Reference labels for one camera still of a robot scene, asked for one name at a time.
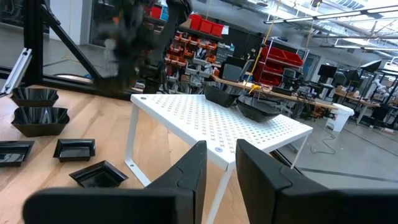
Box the black photo light hood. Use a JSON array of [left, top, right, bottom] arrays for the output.
[[341, 68, 361, 84]]

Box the black softbox light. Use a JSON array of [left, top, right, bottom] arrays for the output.
[[359, 60, 382, 74]]

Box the red storage bin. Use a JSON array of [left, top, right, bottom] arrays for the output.
[[281, 51, 304, 68], [188, 14, 203, 30], [199, 19, 214, 34], [261, 46, 287, 62], [211, 23, 225, 37]]

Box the long wooden workbench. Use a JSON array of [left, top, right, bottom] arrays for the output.
[[211, 74, 340, 111]]

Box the small black square plate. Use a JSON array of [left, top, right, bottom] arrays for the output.
[[52, 138, 96, 163], [0, 140, 35, 168], [68, 159, 129, 189]]

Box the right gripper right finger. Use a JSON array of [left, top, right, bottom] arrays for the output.
[[235, 138, 398, 224]]

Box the black round-cornered deep plate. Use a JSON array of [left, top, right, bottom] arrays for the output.
[[236, 94, 282, 113], [236, 98, 283, 123]]

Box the black aluminium table frame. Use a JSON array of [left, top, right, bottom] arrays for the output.
[[0, 0, 144, 102]]

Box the gray monitor back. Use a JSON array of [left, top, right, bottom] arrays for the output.
[[221, 55, 246, 82]]

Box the long ceiling light strip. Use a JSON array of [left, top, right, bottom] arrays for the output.
[[263, 4, 398, 25]]

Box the white trash bin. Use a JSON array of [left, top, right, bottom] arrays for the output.
[[325, 103, 356, 133]]

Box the black wavy-rim deep plate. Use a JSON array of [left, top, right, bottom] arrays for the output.
[[11, 106, 70, 138], [203, 83, 248, 108], [10, 86, 60, 108]]

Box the black computer monitor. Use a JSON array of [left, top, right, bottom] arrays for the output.
[[317, 64, 338, 79]]

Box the yellow hanging cable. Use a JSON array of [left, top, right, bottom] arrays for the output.
[[244, 21, 276, 94]]

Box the silver aluminium extrusion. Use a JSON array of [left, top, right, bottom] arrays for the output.
[[0, 47, 33, 96]]

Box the white perforated metal shelf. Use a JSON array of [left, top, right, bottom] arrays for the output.
[[124, 93, 314, 224]]

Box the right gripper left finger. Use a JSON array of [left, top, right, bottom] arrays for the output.
[[22, 140, 208, 224]]

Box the rack with orange bins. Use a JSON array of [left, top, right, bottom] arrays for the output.
[[164, 30, 218, 91]]

